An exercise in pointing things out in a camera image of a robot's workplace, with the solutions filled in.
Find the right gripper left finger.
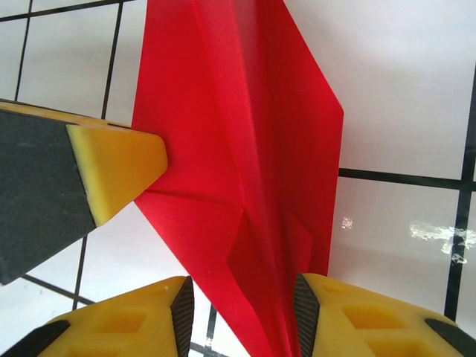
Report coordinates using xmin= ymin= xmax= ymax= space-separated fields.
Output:
xmin=0 ymin=274 xmax=196 ymax=357

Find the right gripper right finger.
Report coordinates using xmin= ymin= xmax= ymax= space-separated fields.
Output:
xmin=293 ymin=273 xmax=476 ymax=357

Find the red cloth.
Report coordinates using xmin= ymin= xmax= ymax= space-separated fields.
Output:
xmin=132 ymin=0 xmax=345 ymax=357

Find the white grid table mat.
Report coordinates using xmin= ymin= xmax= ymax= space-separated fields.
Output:
xmin=0 ymin=0 xmax=476 ymax=357

